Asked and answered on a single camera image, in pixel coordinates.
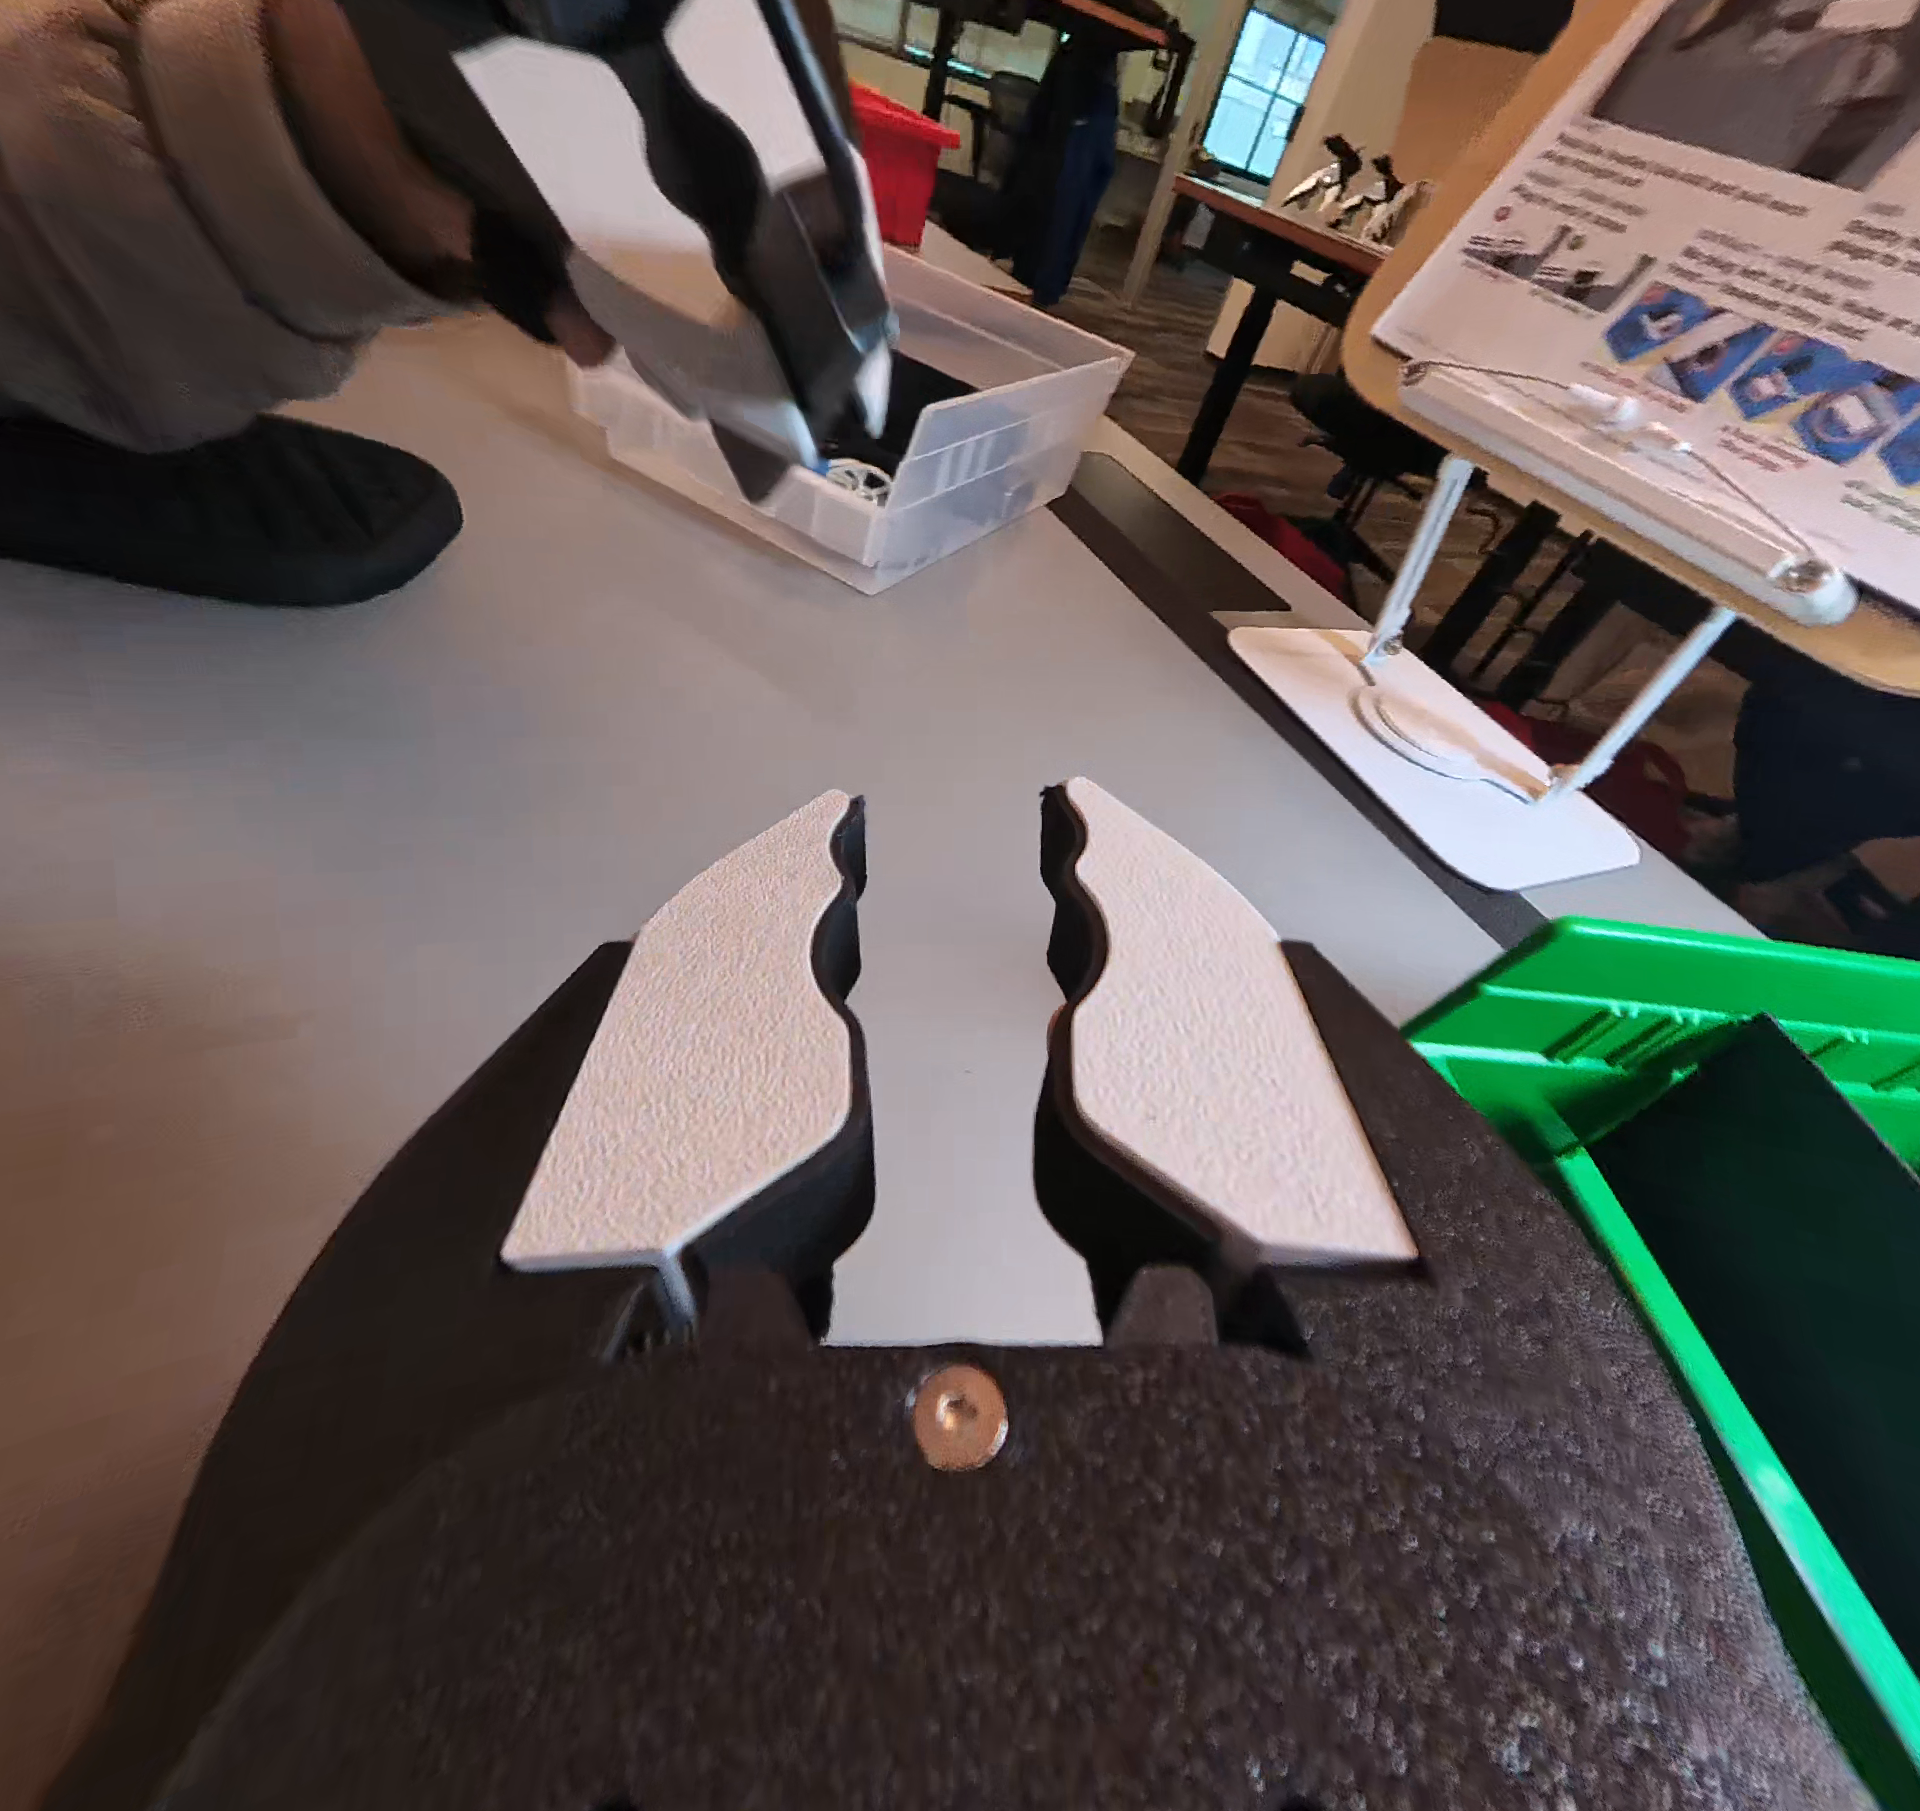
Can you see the green plastic bin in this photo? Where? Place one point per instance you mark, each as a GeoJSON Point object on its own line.
{"type": "Point", "coordinates": [1719, 1460]}

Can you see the red crate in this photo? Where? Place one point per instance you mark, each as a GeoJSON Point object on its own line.
{"type": "Point", "coordinates": [1286, 540]}
{"type": "Point", "coordinates": [1641, 793]}

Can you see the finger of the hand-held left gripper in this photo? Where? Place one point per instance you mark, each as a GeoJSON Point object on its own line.
{"type": "Point", "coordinates": [748, 70]}
{"type": "Point", "coordinates": [598, 163]}

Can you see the black wrist rest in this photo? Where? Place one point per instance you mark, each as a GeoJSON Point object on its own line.
{"type": "Point", "coordinates": [230, 518]}

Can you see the blue jacket on chair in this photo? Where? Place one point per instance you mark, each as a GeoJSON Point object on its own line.
{"type": "Point", "coordinates": [1075, 179]}

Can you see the large red bin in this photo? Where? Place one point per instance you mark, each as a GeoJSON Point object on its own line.
{"type": "Point", "coordinates": [903, 169]}

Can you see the white black handheld devices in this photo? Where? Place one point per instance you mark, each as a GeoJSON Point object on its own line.
{"type": "Point", "coordinates": [1351, 192]}

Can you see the document stand with wooden board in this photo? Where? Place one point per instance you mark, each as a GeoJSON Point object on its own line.
{"type": "Point", "coordinates": [1440, 777]}

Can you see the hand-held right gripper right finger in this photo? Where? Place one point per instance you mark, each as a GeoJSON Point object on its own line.
{"type": "Point", "coordinates": [1217, 1091]}

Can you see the clear plastic bin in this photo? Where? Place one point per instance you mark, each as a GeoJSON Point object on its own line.
{"type": "Point", "coordinates": [990, 442]}

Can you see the printed instruction sheet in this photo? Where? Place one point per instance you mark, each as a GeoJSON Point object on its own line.
{"type": "Point", "coordinates": [1719, 236]}

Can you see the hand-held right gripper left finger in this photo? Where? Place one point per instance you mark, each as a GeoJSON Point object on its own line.
{"type": "Point", "coordinates": [719, 1074]}

